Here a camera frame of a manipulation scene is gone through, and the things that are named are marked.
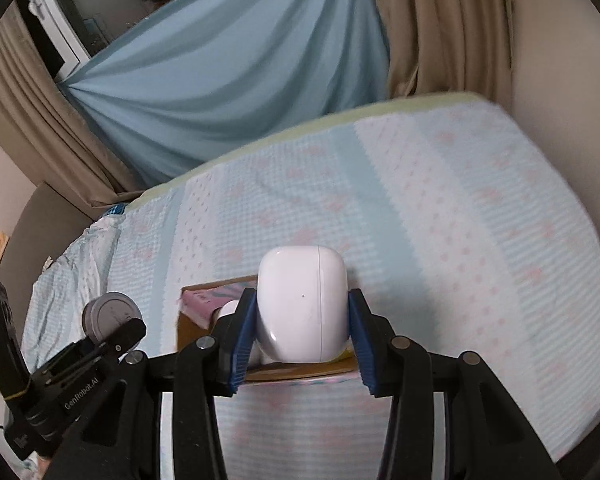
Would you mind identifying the white earbuds case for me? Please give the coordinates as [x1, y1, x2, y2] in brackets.
[256, 245, 351, 362]

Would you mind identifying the white lid jar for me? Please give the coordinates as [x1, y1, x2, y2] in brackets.
[215, 299, 242, 323]

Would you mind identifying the shiny light blue quilt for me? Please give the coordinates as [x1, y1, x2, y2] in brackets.
[22, 202, 128, 361]

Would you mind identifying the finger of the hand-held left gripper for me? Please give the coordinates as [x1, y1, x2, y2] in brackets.
[45, 337, 101, 374]
[97, 317, 148, 357]

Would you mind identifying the white door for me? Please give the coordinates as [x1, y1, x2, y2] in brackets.
[24, 0, 93, 73]

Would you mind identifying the beige curtain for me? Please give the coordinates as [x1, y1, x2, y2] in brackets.
[0, 2, 141, 206]
[357, 0, 513, 106]

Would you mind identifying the brown headboard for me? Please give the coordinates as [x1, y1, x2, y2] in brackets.
[0, 183, 103, 306]

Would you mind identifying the pale green mattress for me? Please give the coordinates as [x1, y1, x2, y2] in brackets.
[125, 90, 503, 206]

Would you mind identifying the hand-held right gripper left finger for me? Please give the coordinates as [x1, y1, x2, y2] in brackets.
[47, 287, 259, 480]

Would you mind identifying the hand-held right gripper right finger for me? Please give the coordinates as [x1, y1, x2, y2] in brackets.
[347, 288, 563, 480]

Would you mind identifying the checked light blue blanket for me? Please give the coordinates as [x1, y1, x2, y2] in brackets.
[22, 97, 600, 480]

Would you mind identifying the cardboard box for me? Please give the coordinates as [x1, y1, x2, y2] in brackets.
[176, 275, 359, 386]

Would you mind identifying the light blue curtain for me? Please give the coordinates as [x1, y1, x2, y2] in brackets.
[55, 0, 393, 193]

